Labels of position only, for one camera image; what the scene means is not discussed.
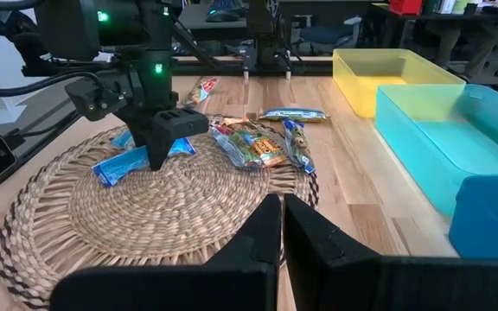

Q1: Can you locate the black desk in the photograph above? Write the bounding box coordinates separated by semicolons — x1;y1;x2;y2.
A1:
372;2;498;22

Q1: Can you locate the white-tipped black post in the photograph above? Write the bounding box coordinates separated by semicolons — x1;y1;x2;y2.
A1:
239;45;259;81
274;47;294;81

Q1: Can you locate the black aluminium frame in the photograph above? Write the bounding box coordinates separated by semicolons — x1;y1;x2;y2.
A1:
22;16;335;79

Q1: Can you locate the green orange granola bar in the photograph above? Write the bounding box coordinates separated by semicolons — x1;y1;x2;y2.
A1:
224;116;289;168

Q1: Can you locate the blue office chair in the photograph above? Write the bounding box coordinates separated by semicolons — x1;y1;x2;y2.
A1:
298;16;362;55

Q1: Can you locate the blue brown granola bar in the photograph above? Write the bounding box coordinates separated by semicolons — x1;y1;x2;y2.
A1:
282;119;317;175

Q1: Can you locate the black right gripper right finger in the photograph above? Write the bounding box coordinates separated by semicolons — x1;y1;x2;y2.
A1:
284;194;498;311

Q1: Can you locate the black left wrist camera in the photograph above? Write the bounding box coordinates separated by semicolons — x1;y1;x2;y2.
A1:
64;76;128;123

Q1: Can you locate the red box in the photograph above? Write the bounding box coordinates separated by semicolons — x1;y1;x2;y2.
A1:
389;0;424;16

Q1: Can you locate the red grey granola bar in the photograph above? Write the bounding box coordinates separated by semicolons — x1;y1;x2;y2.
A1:
208;124;252;168

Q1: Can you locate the blue plastic bin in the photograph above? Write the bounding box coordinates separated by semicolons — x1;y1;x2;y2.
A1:
449;175;498;260

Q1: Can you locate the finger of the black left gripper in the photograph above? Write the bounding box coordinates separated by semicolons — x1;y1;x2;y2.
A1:
134;124;150;168
147;107;210;170

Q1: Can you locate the yellow translucent plastic bin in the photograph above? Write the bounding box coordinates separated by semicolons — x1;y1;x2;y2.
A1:
332;48;466;118

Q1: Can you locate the round woven straw placemat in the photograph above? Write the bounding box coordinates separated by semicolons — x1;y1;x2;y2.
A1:
0;114;320;311

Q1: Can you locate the red white granola bar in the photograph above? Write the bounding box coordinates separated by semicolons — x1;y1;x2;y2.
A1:
182;76;219;107

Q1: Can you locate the blue white granola bar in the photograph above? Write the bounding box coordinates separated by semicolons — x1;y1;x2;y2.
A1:
109;129;136;151
92;136;197;187

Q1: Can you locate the person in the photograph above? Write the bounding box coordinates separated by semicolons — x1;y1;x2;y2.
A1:
425;19;498;79

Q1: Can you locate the teal translucent plastic bin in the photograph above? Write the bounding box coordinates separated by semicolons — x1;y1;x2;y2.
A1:
374;84;498;217

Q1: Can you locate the blue yellow-striped granola bar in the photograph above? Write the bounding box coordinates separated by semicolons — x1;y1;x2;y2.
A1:
257;107;328;124

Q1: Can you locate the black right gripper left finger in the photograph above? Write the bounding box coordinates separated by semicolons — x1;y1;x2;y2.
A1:
49;194;283;311

